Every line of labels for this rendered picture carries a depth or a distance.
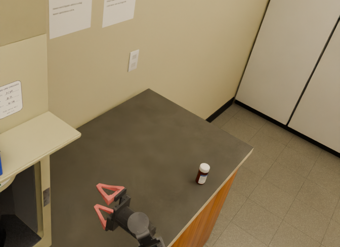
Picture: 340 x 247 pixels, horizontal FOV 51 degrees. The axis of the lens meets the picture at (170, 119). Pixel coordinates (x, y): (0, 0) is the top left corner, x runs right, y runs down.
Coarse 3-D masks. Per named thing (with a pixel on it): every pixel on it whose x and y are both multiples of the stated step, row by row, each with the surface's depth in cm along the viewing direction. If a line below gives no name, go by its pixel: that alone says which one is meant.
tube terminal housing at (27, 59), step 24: (0, 48) 67; (24, 48) 71; (0, 72) 69; (24, 72) 74; (24, 96) 77; (0, 120) 75; (24, 120) 81; (48, 168) 97; (48, 216) 109; (48, 240) 116
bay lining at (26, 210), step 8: (32, 168) 96; (16, 176) 104; (24, 176) 101; (32, 176) 98; (16, 184) 107; (24, 184) 103; (32, 184) 100; (8, 192) 111; (16, 192) 109; (24, 192) 106; (32, 192) 102; (0, 200) 112; (8, 200) 113; (16, 200) 112; (24, 200) 108; (32, 200) 105; (8, 208) 115; (16, 208) 115; (24, 208) 111; (32, 208) 107; (24, 216) 114; (32, 216) 110; (32, 224) 112
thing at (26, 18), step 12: (0, 0) 62; (12, 0) 64; (24, 0) 66; (36, 0) 68; (0, 12) 63; (12, 12) 65; (24, 12) 67; (36, 12) 69; (0, 24) 64; (12, 24) 66; (24, 24) 68; (36, 24) 71; (0, 36) 65; (12, 36) 68; (24, 36) 70
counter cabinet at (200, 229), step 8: (232, 176) 190; (224, 184) 182; (224, 192) 194; (216, 200) 185; (224, 200) 209; (208, 208) 177; (216, 208) 198; (200, 216) 170; (208, 216) 190; (216, 216) 213; (192, 224) 163; (200, 224) 181; (208, 224) 204; (184, 232) 156; (192, 232) 173; (200, 232) 194; (208, 232) 220; (176, 240) 150; (184, 240) 166; (192, 240) 184; (200, 240) 208
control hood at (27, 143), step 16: (48, 112) 85; (16, 128) 79; (32, 128) 80; (48, 128) 81; (64, 128) 82; (0, 144) 74; (16, 144) 75; (32, 144) 76; (48, 144) 77; (64, 144) 78; (16, 160) 71; (32, 160) 72; (0, 176) 68
